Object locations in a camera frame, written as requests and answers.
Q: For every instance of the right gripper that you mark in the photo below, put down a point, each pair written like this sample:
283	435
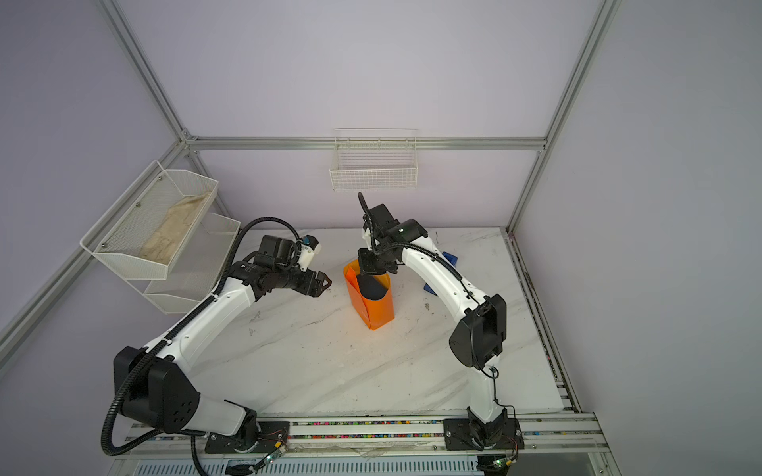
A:
365	269

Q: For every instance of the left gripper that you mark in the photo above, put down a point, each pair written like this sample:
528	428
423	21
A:
308	288

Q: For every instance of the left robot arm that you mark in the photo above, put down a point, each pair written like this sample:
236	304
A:
152	384

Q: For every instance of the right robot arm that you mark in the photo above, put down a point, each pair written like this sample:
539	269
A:
481	320

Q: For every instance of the blue tape dispenser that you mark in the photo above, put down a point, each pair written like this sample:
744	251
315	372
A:
452	261

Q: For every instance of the white lower mesh shelf bin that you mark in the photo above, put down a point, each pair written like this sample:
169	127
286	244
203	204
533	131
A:
198	267

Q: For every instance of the white mesh shelf bin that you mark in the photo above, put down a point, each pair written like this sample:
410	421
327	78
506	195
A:
198	267
117	238

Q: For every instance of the beige cloth in bin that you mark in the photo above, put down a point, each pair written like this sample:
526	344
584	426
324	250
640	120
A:
165	242

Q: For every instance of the white upper mesh shelf bin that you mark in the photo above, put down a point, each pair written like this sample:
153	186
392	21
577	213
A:
117	238

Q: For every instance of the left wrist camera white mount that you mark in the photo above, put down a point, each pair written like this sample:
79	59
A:
309	249

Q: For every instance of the white wire wall basket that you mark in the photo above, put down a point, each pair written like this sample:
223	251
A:
366	159

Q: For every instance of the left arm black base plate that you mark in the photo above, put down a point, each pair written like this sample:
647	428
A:
259	437

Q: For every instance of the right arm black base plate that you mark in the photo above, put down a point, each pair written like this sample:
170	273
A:
466	434

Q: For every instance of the aluminium frame rail front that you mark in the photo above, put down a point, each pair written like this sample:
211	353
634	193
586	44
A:
563	444

